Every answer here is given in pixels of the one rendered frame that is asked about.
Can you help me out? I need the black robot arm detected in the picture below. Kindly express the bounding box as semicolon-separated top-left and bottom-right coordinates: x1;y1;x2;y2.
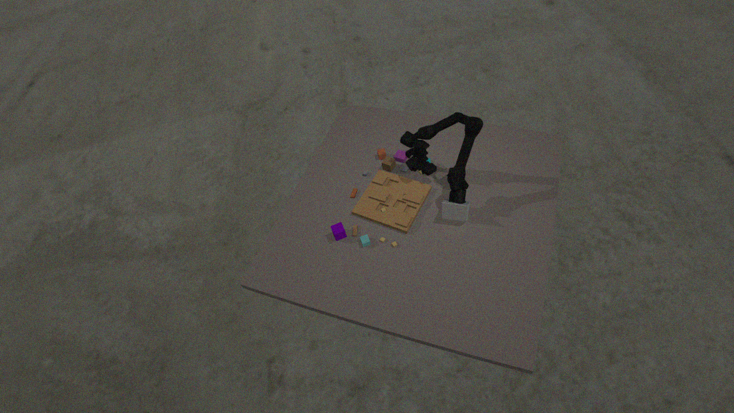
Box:
400;112;483;204

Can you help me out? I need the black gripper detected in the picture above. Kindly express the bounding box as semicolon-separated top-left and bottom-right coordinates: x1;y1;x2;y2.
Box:
405;147;437;176

